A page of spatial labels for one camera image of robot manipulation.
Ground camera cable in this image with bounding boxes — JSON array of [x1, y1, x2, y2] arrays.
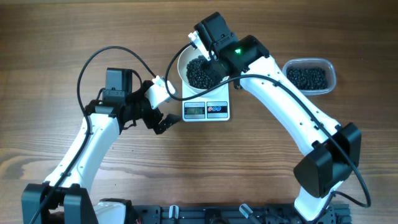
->
[[164, 42, 373, 224], [27, 45, 158, 224]]

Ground black beans in container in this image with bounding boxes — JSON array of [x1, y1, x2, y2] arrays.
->
[[286, 67, 328, 90]]

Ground left camera cable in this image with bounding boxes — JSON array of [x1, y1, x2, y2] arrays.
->
[[27, 45, 158, 224]]

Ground black beans in bowl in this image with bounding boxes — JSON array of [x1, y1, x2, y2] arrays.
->
[[187, 55, 216, 90]]

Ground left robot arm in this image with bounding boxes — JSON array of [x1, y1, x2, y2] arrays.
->
[[22, 68, 181, 223]]

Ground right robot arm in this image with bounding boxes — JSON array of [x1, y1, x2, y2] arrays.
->
[[190, 12, 361, 222]]

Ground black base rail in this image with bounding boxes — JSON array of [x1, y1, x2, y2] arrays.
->
[[124, 203, 352, 224]]

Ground clear plastic container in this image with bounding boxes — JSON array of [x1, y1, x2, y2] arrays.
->
[[282, 58, 336, 96]]

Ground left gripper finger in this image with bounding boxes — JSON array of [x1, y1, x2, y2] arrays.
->
[[154, 123, 167, 134], [160, 114, 182, 129]]

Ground right camera cable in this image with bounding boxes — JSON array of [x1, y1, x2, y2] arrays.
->
[[164, 42, 373, 224]]

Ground white digital kitchen scale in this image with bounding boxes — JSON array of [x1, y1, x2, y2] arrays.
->
[[182, 85, 230, 122]]

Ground white bowl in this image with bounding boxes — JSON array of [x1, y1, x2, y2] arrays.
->
[[177, 46, 229, 98]]

